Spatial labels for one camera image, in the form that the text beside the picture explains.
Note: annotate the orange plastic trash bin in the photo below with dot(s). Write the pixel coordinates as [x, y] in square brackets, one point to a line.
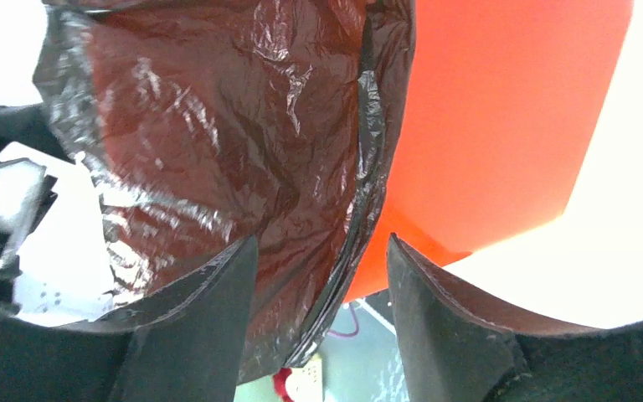
[503, 100]

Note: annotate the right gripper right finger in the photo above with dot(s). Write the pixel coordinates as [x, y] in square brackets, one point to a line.
[458, 342]

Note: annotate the perforated beige cable duct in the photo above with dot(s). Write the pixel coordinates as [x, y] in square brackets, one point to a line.
[305, 384]

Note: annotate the black plastic trash bag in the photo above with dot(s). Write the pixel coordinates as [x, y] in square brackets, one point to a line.
[204, 122]

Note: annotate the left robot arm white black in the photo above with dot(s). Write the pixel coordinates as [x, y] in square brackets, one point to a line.
[54, 268]

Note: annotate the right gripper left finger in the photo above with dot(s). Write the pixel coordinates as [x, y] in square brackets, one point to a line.
[183, 342]

